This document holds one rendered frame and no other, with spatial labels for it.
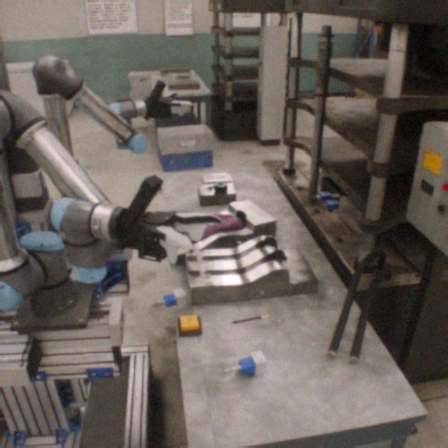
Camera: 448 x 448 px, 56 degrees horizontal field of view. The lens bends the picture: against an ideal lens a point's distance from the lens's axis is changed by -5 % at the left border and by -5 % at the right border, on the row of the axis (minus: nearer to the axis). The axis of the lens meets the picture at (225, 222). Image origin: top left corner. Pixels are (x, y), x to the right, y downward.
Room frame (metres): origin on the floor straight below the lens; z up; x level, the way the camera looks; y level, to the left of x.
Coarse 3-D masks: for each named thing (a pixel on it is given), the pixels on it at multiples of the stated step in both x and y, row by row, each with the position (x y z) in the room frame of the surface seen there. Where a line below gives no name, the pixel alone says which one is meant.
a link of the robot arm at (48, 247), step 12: (24, 240) 1.01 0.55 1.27; (36, 240) 1.01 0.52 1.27; (48, 240) 1.01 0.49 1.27; (60, 240) 1.04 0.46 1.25; (36, 252) 0.98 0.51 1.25; (48, 252) 0.99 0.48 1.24; (60, 252) 1.02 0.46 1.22; (48, 264) 0.97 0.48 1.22; (60, 264) 1.01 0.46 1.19; (48, 276) 0.97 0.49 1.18; (60, 276) 1.01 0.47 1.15
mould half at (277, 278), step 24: (192, 264) 1.47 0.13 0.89; (216, 264) 1.48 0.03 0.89; (240, 264) 1.48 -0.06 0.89; (264, 264) 1.42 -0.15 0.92; (288, 264) 1.52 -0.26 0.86; (192, 288) 1.32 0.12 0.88; (216, 288) 1.34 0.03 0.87; (240, 288) 1.35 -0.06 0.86; (264, 288) 1.37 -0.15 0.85; (288, 288) 1.38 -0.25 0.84; (312, 288) 1.40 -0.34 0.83
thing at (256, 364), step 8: (256, 352) 1.02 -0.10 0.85; (240, 360) 1.00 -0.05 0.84; (248, 360) 1.00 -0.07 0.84; (256, 360) 0.98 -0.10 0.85; (264, 360) 0.98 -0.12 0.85; (232, 368) 0.97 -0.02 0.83; (240, 368) 0.98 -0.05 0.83; (248, 368) 0.97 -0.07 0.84; (256, 368) 0.97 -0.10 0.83; (264, 368) 0.98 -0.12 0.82
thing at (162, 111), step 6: (162, 96) 1.91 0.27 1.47; (144, 102) 1.82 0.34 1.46; (162, 102) 1.85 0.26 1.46; (150, 108) 1.84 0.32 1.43; (156, 108) 1.85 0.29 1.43; (162, 108) 1.85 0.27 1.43; (168, 108) 1.87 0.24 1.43; (150, 114) 1.84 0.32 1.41; (156, 114) 1.85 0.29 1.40; (162, 114) 1.85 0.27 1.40; (168, 114) 1.87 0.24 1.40
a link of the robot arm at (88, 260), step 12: (96, 240) 0.81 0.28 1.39; (108, 240) 0.86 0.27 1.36; (72, 252) 0.79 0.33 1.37; (84, 252) 0.79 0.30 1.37; (96, 252) 0.80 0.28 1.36; (108, 252) 0.84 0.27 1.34; (72, 264) 0.80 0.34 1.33; (84, 264) 0.79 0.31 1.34; (96, 264) 0.80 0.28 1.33; (84, 276) 0.79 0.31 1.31; (96, 276) 0.80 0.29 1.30
